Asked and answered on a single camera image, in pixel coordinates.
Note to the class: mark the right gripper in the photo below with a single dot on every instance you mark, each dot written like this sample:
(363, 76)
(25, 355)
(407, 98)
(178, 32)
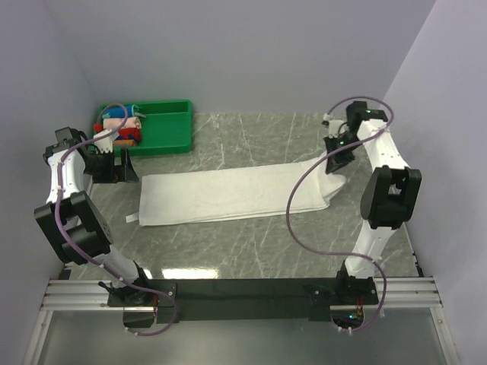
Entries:
(335, 161)

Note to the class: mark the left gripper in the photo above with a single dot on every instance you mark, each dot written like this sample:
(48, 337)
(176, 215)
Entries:
(119, 172)

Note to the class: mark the white towel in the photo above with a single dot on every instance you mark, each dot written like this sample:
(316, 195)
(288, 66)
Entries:
(233, 194)

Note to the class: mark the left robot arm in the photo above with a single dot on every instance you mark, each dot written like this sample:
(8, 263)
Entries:
(74, 227)

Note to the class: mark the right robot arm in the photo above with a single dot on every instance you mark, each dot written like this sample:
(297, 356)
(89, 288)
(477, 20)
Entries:
(388, 199)

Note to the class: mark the orange rolled towel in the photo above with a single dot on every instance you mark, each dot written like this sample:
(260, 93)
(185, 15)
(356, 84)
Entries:
(125, 143)

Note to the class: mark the red blue rolled towel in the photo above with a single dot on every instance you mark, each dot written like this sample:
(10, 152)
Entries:
(132, 134)

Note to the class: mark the pink rolled towel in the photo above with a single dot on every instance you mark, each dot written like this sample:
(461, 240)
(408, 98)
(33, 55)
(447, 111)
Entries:
(130, 123)

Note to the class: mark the green plastic tray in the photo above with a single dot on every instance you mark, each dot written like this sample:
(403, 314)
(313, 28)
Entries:
(166, 127)

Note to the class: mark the black base bar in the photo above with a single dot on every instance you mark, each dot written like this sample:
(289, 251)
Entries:
(235, 299)

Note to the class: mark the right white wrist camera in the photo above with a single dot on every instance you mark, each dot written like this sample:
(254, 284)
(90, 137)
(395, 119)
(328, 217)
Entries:
(332, 125)

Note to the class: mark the aluminium rail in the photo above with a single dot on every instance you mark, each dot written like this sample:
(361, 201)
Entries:
(402, 293)

